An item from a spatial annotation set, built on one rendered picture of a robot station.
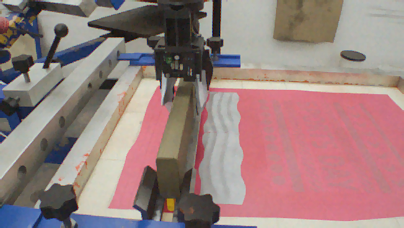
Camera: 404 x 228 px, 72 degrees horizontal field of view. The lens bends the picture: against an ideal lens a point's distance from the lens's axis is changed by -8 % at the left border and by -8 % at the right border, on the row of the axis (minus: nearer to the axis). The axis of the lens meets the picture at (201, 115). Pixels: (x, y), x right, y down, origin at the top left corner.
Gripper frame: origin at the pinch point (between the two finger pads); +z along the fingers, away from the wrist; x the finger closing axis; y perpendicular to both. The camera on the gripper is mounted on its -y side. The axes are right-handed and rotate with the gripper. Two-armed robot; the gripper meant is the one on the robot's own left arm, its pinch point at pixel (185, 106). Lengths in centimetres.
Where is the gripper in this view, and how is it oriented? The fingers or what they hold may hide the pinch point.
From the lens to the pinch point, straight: 57.1
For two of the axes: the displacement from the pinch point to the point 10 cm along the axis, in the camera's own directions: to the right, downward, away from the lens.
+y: -0.7, 5.3, -8.5
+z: 0.0, 8.5, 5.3
